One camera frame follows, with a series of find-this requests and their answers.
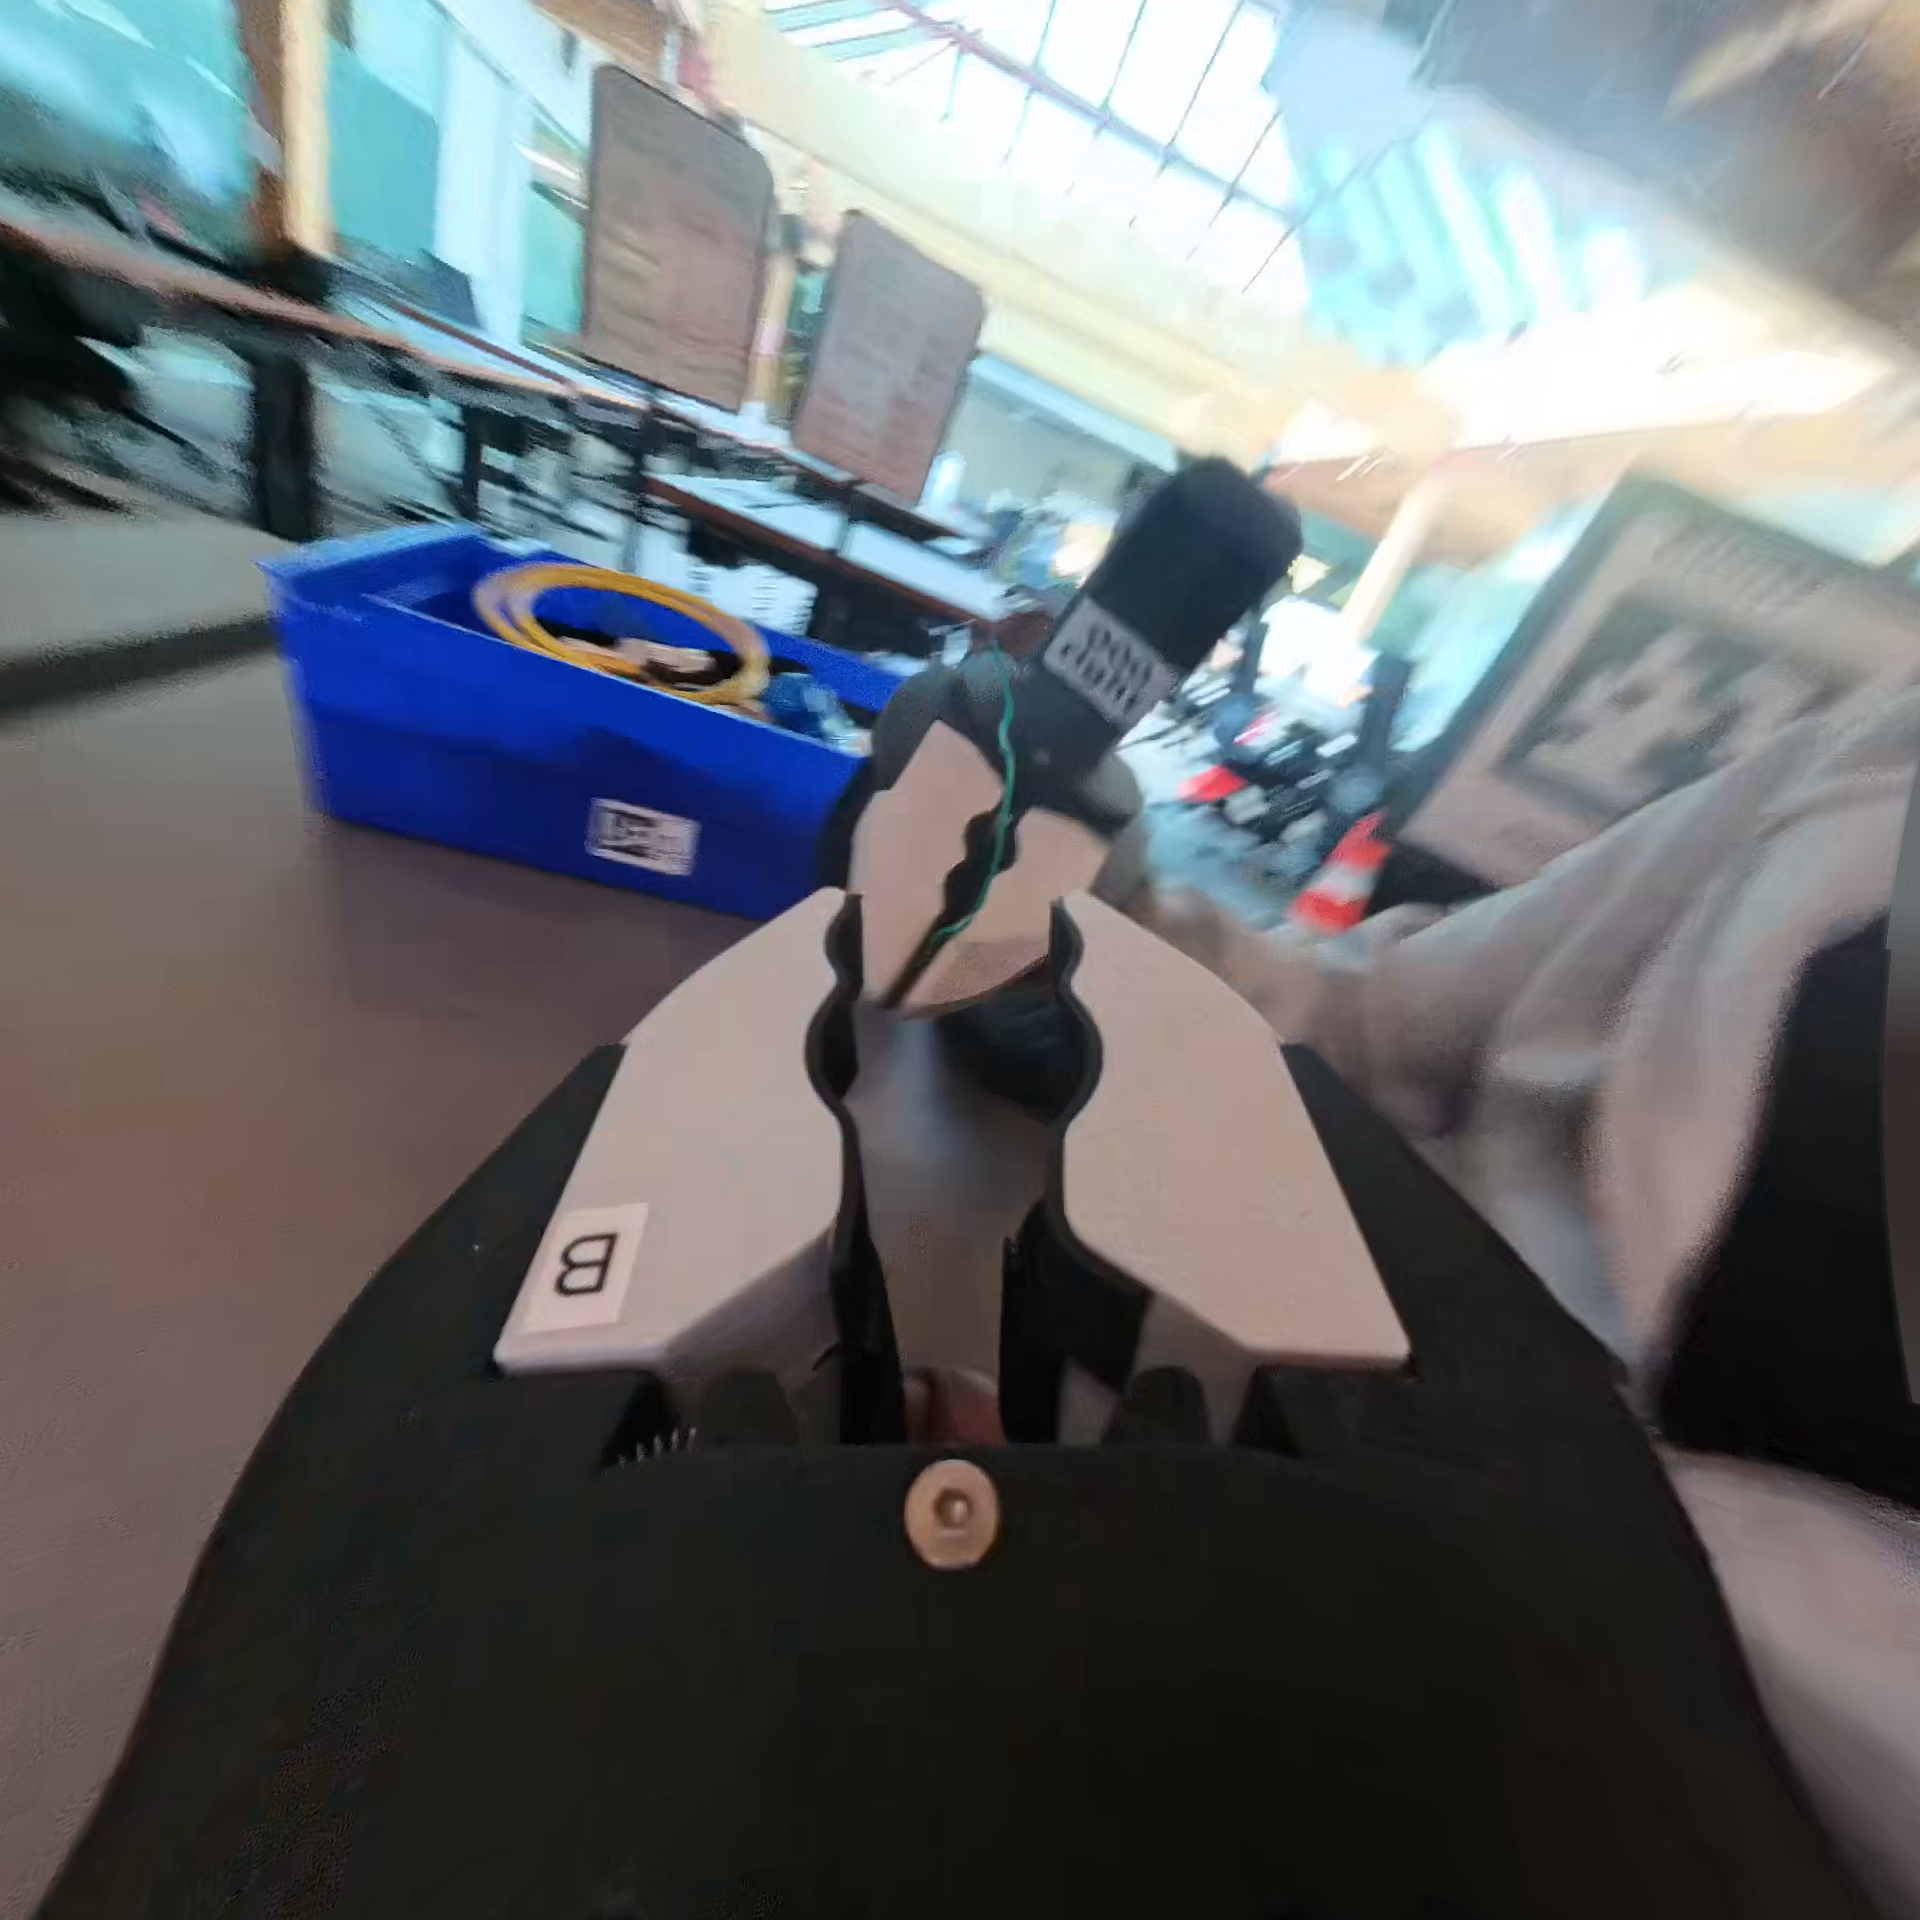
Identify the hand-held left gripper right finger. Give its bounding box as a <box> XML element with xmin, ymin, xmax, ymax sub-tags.
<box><xmin>1000</xmin><ymin>894</ymin><xmax>1415</xmax><ymax>1444</ymax></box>

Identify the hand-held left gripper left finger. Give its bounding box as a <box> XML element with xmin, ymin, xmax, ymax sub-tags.
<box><xmin>492</xmin><ymin>887</ymin><xmax>905</xmax><ymax>1444</ymax></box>

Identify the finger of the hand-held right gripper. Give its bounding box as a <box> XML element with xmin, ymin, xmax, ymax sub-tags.
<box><xmin>848</xmin><ymin>724</ymin><xmax>1008</xmax><ymax>1009</ymax></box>
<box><xmin>897</xmin><ymin>810</ymin><xmax>1122</xmax><ymax>1022</ymax></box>

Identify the green wire twist tie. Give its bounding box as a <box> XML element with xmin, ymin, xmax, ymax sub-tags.
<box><xmin>919</xmin><ymin>643</ymin><xmax>1025</xmax><ymax>970</ymax></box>

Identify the wooden office desk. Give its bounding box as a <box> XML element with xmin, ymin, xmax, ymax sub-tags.
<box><xmin>0</xmin><ymin>201</ymin><xmax>633</xmax><ymax>542</ymax></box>

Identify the orange traffic cone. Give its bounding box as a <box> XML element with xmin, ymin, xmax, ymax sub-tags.
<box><xmin>1288</xmin><ymin>810</ymin><xmax>1397</xmax><ymax>934</ymax></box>

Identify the blue bin with tag label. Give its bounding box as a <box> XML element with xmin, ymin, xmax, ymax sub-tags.
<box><xmin>258</xmin><ymin>521</ymin><xmax>890</xmax><ymax>921</ymax></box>

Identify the large printed tag board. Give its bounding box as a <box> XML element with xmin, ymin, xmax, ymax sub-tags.
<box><xmin>1411</xmin><ymin>477</ymin><xmax>1920</xmax><ymax>887</ymax></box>

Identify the person's black shirt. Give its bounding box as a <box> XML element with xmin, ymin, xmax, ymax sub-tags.
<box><xmin>1651</xmin><ymin>900</ymin><xmax>1920</xmax><ymax>1502</ymax></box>

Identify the person's grey hoodie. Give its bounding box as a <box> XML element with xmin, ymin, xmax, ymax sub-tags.
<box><xmin>1651</xmin><ymin>1439</ymin><xmax>1920</xmax><ymax>1920</ymax></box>

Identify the yellow cable coil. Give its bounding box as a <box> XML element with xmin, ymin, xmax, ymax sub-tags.
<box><xmin>472</xmin><ymin>563</ymin><xmax>776</xmax><ymax>711</ymax></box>

